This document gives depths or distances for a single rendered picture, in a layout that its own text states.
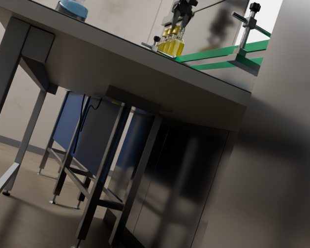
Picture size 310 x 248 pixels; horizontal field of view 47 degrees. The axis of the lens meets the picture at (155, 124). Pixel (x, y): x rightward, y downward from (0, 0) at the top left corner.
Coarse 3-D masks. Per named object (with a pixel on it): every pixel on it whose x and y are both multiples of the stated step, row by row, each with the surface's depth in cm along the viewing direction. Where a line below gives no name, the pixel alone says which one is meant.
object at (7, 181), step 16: (16, 32) 70; (32, 32) 72; (48, 32) 72; (0, 48) 70; (16, 48) 71; (32, 48) 72; (48, 48) 73; (0, 64) 70; (16, 64) 72; (32, 64) 102; (0, 80) 70; (48, 80) 195; (0, 96) 70; (0, 112) 74; (32, 112) 211; (32, 128) 211; (16, 160) 209
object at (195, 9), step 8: (176, 0) 234; (200, 0) 200; (208, 0) 186; (216, 0) 178; (224, 0) 172; (192, 8) 201; (200, 8) 192; (168, 16) 230; (192, 16) 203; (168, 24) 231; (176, 24) 220; (184, 32) 205; (160, 40) 235; (184, 40) 202
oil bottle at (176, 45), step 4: (176, 36) 169; (172, 40) 170; (176, 40) 168; (180, 40) 169; (172, 44) 169; (176, 44) 168; (180, 44) 169; (184, 44) 170; (168, 48) 171; (172, 48) 168; (176, 48) 168; (180, 48) 169; (168, 52) 170; (172, 52) 167; (176, 52) 168; (180, 52) 169; (176, 56) 168
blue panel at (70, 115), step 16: (80, 96) 259; (64, 112) 293; (80, 112) 242; (96, 112) 206; (112, 112) 179; (64, 128) 271; (96, 128) 195; (112, 128) 171; (64, 144) 253; (80, 144) 214; (96, 144) 185; (80, 160) 202; (96, 160) 176
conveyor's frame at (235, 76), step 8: (208, 72) 123; (216, 72) 119; (224, 72) 114; (232, 72) 110; (240, 72) 107; (224, 80) 113; (232, 80) 109; (240, 80) 105; (248, 80) 102; (248, 88) 101
